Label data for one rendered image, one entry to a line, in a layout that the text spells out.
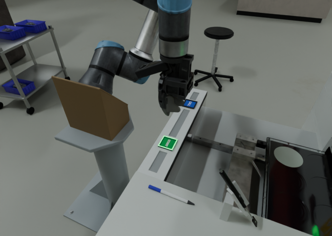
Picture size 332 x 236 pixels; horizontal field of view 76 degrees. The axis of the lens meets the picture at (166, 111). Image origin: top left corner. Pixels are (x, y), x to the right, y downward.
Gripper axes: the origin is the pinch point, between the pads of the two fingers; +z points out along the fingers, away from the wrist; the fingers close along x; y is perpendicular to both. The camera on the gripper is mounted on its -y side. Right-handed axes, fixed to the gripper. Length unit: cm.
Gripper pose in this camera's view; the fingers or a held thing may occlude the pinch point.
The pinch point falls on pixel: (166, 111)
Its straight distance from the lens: 68.4
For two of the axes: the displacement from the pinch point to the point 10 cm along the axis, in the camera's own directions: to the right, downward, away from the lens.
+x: 3.9, -5.7, 7.2
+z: 0.0, 7.8, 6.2
